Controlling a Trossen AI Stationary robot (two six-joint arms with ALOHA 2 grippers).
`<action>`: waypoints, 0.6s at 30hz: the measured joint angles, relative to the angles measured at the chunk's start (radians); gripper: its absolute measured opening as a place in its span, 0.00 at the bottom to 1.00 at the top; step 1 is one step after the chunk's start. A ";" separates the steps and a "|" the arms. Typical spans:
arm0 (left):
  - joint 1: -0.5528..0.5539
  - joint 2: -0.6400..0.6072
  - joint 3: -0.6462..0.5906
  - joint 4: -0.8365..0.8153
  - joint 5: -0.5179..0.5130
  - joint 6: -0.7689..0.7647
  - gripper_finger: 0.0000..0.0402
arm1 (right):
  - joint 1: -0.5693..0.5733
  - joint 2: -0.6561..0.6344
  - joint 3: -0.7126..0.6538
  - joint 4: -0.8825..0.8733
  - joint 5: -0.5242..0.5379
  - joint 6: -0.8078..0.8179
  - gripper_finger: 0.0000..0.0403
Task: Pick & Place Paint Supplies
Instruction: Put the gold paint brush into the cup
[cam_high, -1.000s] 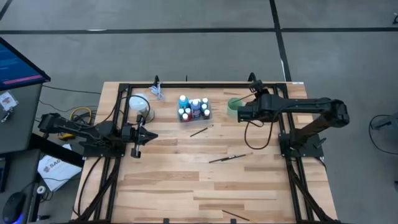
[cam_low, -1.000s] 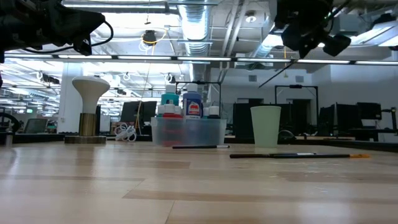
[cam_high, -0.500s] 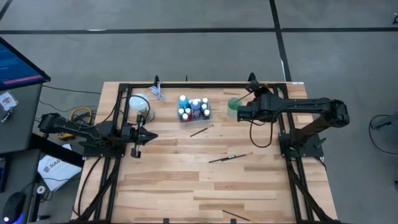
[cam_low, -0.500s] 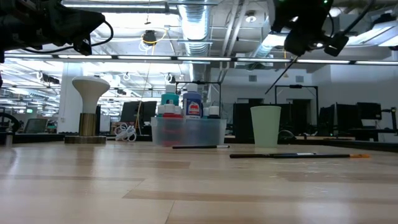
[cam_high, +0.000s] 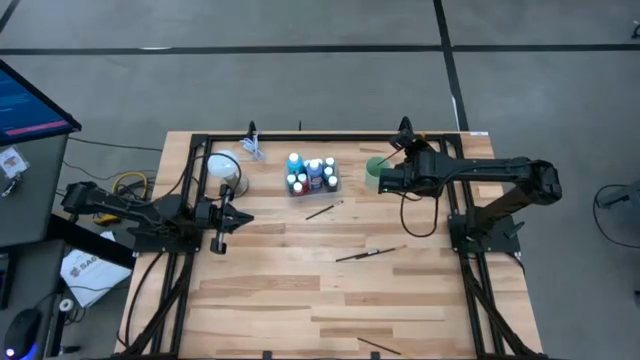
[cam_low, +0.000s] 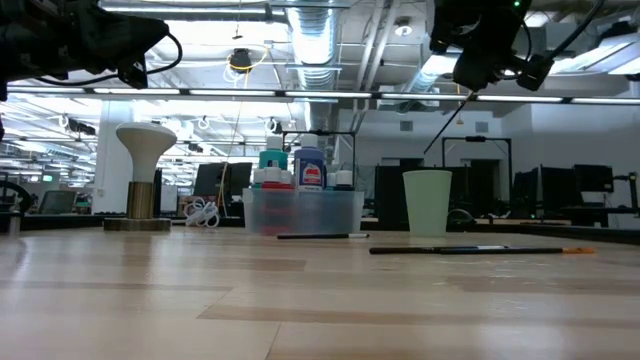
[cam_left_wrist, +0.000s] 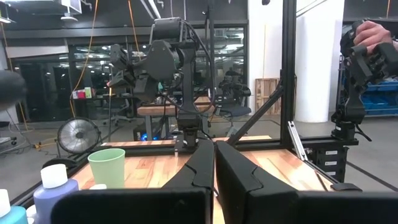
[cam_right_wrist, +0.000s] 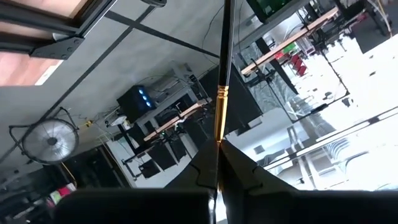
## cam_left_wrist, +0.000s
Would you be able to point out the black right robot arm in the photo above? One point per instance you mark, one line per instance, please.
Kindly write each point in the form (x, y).
(188, 93)

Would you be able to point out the person's hand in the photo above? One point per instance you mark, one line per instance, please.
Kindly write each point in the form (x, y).
(371, 34)

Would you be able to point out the large periwinkle blue paint bottle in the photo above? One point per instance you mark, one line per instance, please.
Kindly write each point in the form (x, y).
(53, 175)

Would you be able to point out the wooden pallet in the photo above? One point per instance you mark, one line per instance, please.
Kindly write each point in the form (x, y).
(267, 96)

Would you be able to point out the round floor fan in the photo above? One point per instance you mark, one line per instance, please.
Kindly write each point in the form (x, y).
(79, 135)

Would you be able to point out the light green plastic cup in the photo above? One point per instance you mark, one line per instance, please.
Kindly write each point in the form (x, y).
(107, 168)

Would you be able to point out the background wooden table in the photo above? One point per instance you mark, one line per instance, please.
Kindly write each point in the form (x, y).
(155, 110)

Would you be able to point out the black control box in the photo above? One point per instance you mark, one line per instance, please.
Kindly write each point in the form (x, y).
(329, 172)

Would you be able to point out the background robot arms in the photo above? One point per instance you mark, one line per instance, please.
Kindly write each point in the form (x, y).
(233, 90)

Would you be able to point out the silver aluminium extrusion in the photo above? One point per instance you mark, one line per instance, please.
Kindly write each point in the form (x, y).
(297, 140)

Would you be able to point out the blue storage bins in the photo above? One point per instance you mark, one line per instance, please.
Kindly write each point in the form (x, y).
(382, 99)

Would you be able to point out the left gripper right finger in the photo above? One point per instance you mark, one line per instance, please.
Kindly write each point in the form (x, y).
(280, 208)

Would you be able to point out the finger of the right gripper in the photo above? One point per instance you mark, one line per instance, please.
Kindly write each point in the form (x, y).
(128, 79)
(114, 80)

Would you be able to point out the black aluminium table frame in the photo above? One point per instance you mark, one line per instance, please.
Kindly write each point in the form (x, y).
(288, 62)

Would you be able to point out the white building column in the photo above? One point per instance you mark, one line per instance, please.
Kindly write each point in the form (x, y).
(317, 62)

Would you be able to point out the large teal paint bottle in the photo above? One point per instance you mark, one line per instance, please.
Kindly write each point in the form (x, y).
(14, 216)

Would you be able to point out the red and green box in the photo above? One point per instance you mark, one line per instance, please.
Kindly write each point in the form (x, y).
(81, 94)

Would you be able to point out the dark office chair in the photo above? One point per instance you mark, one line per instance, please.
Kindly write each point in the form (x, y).
(236, 111)

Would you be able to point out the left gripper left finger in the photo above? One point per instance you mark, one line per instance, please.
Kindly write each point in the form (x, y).
(140, 205)

